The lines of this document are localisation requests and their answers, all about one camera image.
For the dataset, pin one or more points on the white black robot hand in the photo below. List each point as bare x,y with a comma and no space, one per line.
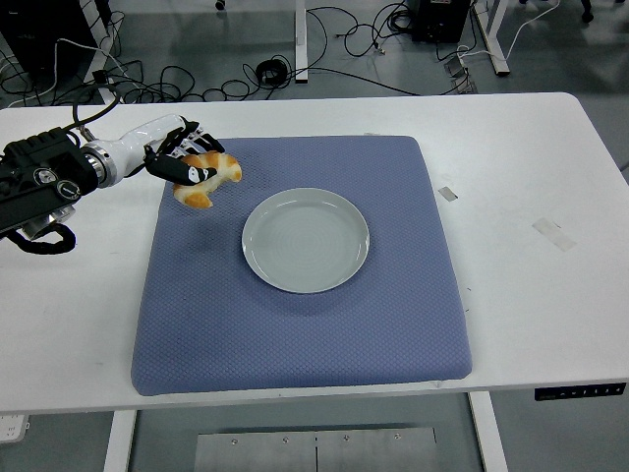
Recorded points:
142,135

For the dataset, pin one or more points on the orange white croissant bread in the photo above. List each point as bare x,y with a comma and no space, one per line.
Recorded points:
226,167

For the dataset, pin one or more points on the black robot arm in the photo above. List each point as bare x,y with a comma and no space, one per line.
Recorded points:
29,162

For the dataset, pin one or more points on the white background table leg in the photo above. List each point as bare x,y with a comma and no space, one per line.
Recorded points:
496,44
301,44
98,29

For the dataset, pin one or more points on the black cabinet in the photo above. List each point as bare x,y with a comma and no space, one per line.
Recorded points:
34,29

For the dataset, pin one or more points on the black chair caster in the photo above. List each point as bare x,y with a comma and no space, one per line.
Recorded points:
588,12
220,4

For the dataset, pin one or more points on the round grey plate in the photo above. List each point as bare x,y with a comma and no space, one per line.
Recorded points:
304,241

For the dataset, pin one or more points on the blue quilted mat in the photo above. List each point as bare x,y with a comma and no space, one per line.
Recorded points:
221,334

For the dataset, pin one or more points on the small grey tape piece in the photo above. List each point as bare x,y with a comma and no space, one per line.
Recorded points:
448,194

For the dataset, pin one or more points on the black computer box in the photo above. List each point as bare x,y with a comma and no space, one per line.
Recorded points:
440,19

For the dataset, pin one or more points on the white power strip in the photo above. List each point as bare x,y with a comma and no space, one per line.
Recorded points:
12,429

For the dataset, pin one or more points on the grey foot pedal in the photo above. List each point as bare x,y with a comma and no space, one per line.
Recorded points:
459,69

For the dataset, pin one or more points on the grey metal plate with screws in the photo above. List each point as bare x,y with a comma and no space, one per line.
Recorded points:
314,452

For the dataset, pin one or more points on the large clear tape piece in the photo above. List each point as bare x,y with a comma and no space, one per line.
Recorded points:
554,235

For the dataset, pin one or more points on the black table control panel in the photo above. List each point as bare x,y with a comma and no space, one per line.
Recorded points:
580,392

